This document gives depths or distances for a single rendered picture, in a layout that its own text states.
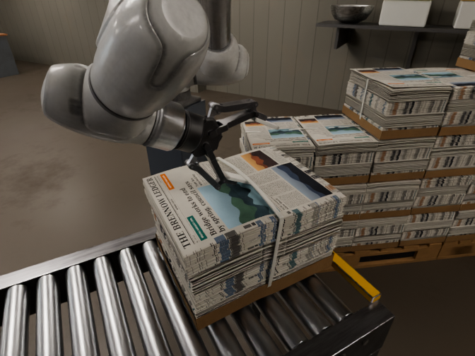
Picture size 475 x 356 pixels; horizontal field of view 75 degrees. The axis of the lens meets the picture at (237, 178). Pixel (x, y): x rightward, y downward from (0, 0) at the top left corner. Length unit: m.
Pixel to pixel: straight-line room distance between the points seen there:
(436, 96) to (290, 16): 3.20
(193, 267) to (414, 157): 1.34
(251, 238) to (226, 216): 0.07
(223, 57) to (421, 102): 0.88
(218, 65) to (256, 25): 3.57
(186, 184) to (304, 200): 0.26
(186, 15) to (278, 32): 4.29
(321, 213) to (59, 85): 0.53
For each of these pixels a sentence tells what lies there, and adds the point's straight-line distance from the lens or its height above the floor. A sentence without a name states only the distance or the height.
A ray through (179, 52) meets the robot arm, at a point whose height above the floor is 1.35.
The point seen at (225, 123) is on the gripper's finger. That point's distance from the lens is 0.61.
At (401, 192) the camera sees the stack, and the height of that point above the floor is 0.54.
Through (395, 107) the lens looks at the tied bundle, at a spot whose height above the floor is 0.98.
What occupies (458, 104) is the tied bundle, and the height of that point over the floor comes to 0.98.
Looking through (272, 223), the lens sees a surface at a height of 1.03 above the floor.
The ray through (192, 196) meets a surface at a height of 1.03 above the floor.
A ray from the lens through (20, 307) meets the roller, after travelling 0.91.
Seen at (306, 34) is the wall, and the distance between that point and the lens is 4.51.
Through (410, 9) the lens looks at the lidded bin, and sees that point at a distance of 3.67.
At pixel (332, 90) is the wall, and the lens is 4.53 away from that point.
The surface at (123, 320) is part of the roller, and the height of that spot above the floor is 0.79.
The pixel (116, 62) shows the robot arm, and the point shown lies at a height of 1.34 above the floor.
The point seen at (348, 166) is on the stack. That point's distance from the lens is 1.54.
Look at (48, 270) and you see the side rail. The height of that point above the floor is 0.80.
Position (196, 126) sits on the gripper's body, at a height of 1.20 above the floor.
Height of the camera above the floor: 1.41
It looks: 31 degrees down
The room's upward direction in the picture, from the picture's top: straight up
